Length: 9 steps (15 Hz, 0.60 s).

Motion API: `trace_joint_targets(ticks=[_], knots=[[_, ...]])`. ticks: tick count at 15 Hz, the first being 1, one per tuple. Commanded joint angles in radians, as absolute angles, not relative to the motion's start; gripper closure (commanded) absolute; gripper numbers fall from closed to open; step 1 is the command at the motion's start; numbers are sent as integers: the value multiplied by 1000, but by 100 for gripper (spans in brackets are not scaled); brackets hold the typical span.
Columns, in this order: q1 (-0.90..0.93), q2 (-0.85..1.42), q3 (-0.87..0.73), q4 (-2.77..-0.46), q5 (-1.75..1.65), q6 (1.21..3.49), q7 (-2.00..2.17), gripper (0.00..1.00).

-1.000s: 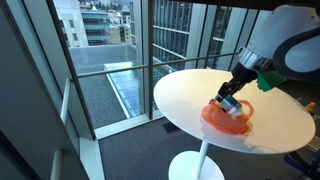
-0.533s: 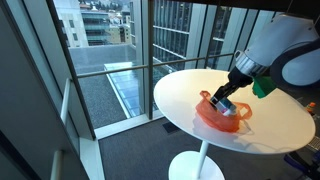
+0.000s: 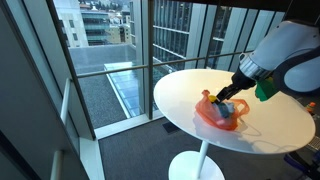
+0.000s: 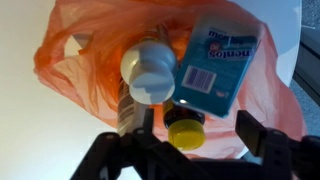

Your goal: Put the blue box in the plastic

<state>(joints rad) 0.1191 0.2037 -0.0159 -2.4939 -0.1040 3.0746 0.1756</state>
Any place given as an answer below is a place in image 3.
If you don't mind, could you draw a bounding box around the white wall handrail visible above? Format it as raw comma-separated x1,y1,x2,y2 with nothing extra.
49,77,73,180

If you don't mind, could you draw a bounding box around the dark floor vent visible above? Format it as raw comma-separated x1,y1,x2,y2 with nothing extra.
162,121,181,135

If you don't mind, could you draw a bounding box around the grey window mullion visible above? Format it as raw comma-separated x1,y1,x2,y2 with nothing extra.
141,0,155,120

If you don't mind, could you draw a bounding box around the orange plastic bag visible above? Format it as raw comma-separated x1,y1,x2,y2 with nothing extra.
194,89,251,132

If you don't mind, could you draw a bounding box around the small orange bottle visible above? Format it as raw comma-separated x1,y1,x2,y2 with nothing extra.
305,101,317,116

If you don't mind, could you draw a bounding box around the dark window frame post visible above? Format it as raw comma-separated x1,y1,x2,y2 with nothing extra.
45,0,98,140

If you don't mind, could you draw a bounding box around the white table pedestal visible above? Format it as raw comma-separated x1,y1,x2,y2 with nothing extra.
167,139,226,180

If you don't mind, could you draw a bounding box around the blue and white box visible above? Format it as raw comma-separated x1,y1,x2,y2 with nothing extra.
217,101,236,119

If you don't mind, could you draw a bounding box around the metal window handrail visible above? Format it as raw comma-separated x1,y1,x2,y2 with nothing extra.
75,51,243,79

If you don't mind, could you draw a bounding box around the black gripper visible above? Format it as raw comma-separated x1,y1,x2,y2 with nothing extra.
216,67,258,104

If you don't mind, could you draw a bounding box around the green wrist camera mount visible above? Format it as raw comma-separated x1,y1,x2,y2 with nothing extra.
254,77,280,103

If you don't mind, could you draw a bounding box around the dark robot base equipment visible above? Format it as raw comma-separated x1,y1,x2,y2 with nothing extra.
283,146,320,180

